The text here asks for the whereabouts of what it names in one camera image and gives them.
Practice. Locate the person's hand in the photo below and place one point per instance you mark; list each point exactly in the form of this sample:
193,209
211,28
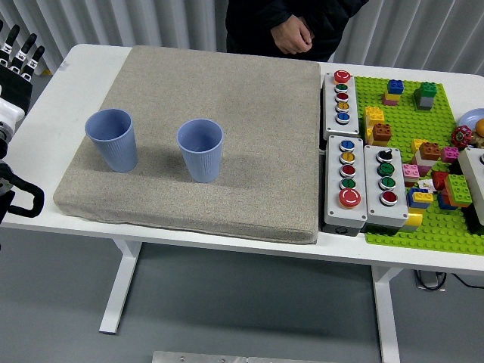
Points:
291,36

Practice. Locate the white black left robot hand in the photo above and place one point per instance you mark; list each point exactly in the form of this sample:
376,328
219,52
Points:
15,90

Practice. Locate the blue ribbed plastic cup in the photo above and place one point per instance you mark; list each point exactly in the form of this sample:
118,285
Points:
202,159
113,147

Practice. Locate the person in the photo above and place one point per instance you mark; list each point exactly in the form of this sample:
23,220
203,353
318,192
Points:
257,22

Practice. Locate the small label sticker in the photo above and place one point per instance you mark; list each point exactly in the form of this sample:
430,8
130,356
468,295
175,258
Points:
64,67

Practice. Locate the grey five-button control box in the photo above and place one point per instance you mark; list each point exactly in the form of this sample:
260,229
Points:
349,128
334,215

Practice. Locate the blue toy block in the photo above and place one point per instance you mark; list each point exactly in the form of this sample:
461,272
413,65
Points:
395,86
445,203
410,196

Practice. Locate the white pleated curtain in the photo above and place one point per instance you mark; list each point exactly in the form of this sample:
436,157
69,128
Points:
113,22

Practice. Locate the grey-brown fabric mat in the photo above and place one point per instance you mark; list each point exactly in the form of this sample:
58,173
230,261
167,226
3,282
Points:
246,151

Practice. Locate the brown toy block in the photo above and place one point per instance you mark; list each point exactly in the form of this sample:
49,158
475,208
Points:
382,134
430,151

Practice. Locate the green studded baseplate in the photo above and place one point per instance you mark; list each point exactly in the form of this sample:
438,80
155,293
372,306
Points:
408,121

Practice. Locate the grey toy block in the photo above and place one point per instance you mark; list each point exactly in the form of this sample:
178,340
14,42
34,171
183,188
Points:
427,103

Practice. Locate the white and pink toy block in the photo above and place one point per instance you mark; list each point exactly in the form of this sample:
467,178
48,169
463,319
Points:
424,166

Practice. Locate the light blue plate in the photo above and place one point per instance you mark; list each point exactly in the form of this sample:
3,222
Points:
470,115

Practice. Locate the red valve wheel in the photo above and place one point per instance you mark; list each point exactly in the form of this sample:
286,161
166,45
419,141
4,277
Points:
462,137

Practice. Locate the magenta toy block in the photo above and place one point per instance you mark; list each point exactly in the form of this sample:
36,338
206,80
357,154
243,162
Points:
450,155

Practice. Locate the red toy block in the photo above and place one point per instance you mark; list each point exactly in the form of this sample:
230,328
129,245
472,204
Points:
439,180

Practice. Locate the orange ball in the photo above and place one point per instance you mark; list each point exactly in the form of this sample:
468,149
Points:
480,127

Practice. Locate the white table leg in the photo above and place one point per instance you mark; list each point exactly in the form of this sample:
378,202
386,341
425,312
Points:
387,321
121,283

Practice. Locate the translucent yellow toy block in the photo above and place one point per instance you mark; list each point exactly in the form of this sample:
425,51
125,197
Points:
413,221

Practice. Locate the white box with black base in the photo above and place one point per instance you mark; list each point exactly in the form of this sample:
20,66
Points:
472,170

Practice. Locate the large green toy block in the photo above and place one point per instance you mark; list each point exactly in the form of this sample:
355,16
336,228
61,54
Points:
458,189

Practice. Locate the silver metal plate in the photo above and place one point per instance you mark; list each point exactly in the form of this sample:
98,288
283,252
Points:
208,357

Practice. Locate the grey selector switch control box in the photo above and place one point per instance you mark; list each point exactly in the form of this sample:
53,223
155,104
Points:
374,211

